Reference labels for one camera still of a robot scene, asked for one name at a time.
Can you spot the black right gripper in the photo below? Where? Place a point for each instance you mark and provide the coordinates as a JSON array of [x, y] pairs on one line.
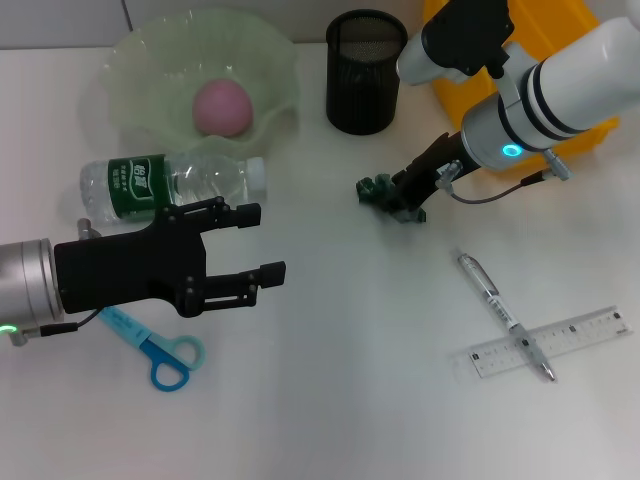
[[435, 165]]

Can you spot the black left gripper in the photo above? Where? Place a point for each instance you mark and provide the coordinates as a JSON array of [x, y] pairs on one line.
[[125, 270]]

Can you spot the green plastic wrapper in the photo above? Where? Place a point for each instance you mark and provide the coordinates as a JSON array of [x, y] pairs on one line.
[[372, 190]]

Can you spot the green label water bottle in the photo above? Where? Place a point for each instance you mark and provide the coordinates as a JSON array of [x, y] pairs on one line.
[[140, 185]]

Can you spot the pink peach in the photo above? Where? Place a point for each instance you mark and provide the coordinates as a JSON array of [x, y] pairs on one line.
[[222, 107]]

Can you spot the blue scissors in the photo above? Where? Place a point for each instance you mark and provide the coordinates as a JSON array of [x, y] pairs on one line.
[[155, 350]]

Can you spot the black mesh pen holder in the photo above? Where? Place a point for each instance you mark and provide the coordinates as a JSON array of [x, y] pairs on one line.
[[362, 90]]

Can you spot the clear ballpoint pen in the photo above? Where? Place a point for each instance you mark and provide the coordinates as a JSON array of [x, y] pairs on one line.
[[505, 312]]

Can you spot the green glass fruit plate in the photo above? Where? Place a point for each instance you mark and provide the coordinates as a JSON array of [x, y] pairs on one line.
[[150, 75]]

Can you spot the transparent plastic ruler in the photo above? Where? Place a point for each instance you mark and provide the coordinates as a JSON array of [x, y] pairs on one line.
[[575, 339]]

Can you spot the yellow plastic bin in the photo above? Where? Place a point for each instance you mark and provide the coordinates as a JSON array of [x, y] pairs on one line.
[[450, 100]]

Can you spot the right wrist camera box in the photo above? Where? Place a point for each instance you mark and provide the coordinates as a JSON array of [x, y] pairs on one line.
[[460, 35]]

